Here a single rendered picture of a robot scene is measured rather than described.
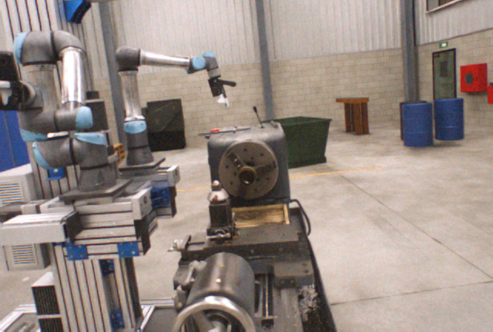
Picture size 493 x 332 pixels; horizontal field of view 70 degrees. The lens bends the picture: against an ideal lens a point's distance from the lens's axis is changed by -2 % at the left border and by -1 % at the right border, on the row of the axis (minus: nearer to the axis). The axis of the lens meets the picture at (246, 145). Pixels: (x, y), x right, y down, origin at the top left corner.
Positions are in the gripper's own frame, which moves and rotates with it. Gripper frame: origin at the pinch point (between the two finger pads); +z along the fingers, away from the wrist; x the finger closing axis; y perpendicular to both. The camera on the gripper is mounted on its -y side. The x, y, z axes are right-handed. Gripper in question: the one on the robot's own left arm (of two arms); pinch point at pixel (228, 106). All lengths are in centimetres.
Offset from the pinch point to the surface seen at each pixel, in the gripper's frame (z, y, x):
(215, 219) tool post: 29, 23, 101
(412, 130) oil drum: 199, -372, -454
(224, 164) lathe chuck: 25.2, 13.5, 39.8
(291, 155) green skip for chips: 149, -103, -394
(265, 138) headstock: 21.3, -12.8, 27.4
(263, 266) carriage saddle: 48, 12, 110
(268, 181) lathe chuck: 41, -6, 44
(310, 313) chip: 87, -1, 92
